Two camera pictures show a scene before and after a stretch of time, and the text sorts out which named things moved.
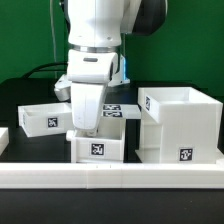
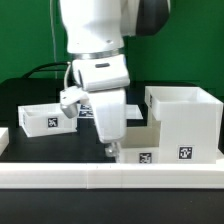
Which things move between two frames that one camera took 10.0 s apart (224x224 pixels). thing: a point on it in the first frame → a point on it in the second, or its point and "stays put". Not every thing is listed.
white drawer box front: x=107 y=146 → x=141 y=144
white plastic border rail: x=101 y=175 stays put
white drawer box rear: x=46 y=119 stays put
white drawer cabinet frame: x=180 y=125 stays put
